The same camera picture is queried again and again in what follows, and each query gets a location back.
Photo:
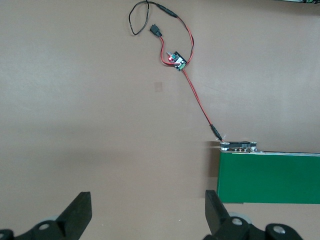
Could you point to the small speed controller board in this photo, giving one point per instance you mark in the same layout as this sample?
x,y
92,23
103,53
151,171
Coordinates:
x,y
177,61

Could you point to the green conveyor belt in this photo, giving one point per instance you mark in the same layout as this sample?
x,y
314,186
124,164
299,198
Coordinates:
x,y
262,177

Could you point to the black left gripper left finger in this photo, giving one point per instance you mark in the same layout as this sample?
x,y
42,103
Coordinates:
x,y
65,225

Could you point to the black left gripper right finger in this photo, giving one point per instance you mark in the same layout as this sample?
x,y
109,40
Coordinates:
x,y
225,227

